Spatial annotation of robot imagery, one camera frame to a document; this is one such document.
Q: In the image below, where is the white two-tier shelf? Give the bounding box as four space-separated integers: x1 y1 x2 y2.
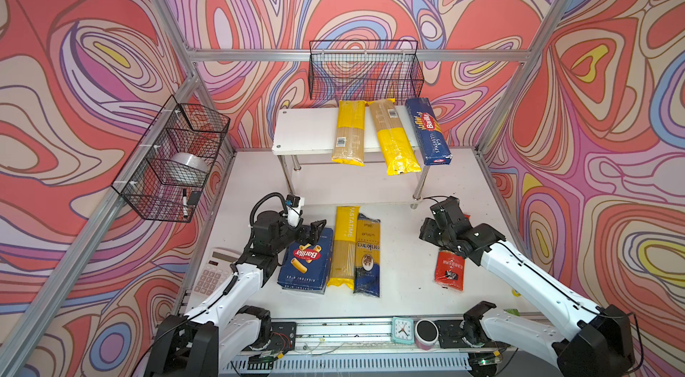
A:
272 107 429 209

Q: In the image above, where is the blue Barilla rigatoni box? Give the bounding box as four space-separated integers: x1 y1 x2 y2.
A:
278 228 334 294

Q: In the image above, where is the pink round speaker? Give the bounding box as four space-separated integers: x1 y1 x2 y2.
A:
414 319 439 350

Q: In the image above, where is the white calculator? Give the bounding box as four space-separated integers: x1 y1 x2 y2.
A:
192 248 240 297

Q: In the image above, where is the teal alarm clock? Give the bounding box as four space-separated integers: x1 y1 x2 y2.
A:
391 316 415 345

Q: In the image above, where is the yellow Pastatime spaghetti bag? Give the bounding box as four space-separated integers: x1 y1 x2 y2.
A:
328 207 360 291

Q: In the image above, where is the clear yellow-top spaghetti bag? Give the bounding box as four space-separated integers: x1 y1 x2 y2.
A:
332 100 366 166

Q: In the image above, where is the dark blue spaghetti bag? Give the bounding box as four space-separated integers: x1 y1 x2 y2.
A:
354 214 381 298

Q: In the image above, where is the black marker pen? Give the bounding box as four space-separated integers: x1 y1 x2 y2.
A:
181 189 189 219

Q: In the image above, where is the blue Barilla spaghetti box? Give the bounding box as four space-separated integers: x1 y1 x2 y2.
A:
405 98 452 166

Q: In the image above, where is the red noodle bag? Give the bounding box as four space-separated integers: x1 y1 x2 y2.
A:
433 235 466 291

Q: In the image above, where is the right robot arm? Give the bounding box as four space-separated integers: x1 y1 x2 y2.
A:
419 196 643 376

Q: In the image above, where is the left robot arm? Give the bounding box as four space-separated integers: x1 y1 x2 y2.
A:
138 192 326 376

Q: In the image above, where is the black wire basket back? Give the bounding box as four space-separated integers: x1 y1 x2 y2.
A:
308 38 425 104

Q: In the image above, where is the black wire basket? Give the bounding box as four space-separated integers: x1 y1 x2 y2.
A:
112 97 230 223
308 38 425 104

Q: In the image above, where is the silver tape roll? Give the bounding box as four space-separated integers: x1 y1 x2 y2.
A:
167 152 210 187

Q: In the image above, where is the black wire basket left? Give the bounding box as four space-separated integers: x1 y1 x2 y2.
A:
112 97 230 223

